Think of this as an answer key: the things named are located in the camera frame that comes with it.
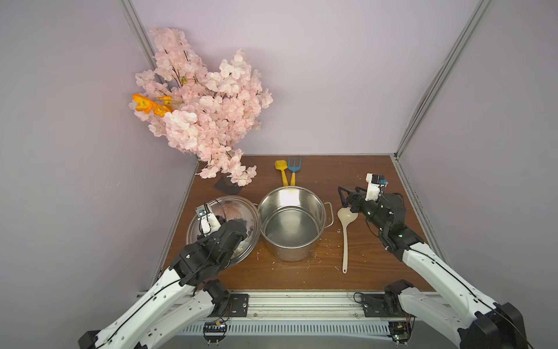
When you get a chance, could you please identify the steel pot lid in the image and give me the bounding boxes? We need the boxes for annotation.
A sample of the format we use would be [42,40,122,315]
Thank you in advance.
[185,196,260,266]

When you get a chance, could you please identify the stainless steel pot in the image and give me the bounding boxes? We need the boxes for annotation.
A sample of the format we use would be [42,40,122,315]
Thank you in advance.
[257,186,334,262]

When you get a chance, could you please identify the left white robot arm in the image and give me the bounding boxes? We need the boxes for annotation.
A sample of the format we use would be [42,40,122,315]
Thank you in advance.
[78,219,248,348]

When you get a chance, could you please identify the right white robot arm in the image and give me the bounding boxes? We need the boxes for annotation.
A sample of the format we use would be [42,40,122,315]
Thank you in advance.
[338,187,531,348]

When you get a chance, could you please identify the blue toy fork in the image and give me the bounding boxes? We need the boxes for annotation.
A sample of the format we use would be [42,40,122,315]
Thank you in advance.
[288,158,302,186]

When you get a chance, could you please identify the yellow toy spatula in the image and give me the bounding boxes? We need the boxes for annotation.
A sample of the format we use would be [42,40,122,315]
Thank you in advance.
[275,160,289,187]

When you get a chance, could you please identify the left circuit board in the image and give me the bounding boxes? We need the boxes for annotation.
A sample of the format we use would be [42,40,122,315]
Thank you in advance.
[202,321,228,346]

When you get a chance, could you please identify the circuit board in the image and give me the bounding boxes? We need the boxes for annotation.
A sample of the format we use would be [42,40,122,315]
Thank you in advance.
[388,321,412,346]
[202,321,228,346]

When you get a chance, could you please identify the right circuit board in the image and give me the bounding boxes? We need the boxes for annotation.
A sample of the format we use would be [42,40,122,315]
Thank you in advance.
[388,321,412,346]

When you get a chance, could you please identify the pink cherry blossom tree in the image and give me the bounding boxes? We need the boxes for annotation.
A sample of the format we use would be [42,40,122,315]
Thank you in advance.
[129,28,273,187]

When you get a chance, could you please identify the orange artificial flower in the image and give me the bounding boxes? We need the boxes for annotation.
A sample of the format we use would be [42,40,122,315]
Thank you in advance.
[132,94,173,117]

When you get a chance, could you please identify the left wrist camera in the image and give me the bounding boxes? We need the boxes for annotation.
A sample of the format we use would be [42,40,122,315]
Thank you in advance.
[196,204,221,236]

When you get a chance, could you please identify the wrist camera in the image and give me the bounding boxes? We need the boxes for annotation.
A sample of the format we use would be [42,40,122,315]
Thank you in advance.
[365,173,388,202]
[196,204,221,236]

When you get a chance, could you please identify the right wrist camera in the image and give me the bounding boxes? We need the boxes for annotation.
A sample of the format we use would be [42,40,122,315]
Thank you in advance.
[365,173,388,202]

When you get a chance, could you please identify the aluminium frame rail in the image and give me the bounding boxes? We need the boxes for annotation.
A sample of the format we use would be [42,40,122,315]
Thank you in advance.
[139,289,487,323]

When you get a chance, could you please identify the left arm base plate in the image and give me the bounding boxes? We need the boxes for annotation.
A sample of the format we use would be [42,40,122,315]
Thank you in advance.
[211,293,249,319]

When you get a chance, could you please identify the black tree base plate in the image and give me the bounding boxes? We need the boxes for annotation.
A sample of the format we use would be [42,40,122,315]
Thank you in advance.
[214,176,242,196]

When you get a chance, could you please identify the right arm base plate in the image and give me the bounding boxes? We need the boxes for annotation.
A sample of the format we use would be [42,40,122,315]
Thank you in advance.
[360,294,398,318]

